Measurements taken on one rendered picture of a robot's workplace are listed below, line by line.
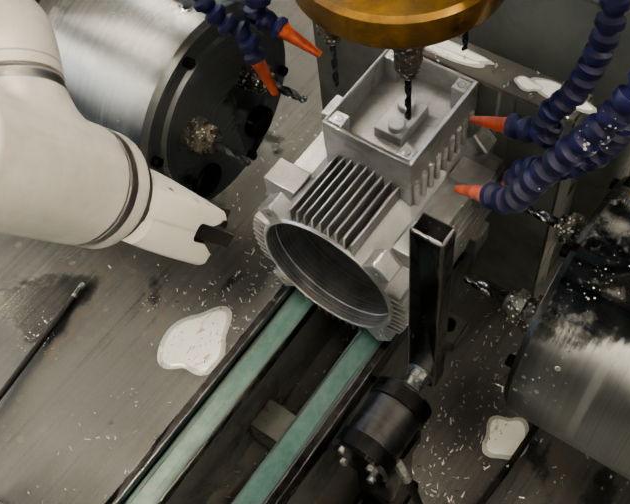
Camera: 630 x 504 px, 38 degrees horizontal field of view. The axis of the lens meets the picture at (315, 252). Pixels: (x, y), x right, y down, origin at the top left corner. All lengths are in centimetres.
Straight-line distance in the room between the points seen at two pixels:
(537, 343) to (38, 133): 44
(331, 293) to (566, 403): 31
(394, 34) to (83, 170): 26
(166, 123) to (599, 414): 50
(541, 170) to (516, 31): 38
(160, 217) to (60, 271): 62
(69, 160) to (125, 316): 65
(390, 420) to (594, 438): 17
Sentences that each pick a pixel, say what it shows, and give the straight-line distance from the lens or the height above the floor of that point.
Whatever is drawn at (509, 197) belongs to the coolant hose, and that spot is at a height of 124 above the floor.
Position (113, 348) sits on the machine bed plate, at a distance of 118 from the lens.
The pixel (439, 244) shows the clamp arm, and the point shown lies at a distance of 66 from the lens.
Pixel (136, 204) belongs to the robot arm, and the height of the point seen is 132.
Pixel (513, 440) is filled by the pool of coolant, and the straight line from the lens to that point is 108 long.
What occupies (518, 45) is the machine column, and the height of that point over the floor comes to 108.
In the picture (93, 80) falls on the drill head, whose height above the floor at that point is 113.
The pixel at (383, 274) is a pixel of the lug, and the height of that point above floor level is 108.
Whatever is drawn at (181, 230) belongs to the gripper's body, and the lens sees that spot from 67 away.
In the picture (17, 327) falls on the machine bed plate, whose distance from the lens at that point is 123.
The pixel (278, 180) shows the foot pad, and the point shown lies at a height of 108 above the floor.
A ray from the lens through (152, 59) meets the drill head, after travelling 94.
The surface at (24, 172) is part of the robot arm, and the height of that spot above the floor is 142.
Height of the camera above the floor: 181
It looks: 58 degrees down
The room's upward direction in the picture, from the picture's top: 9 degrees counter-clockwise
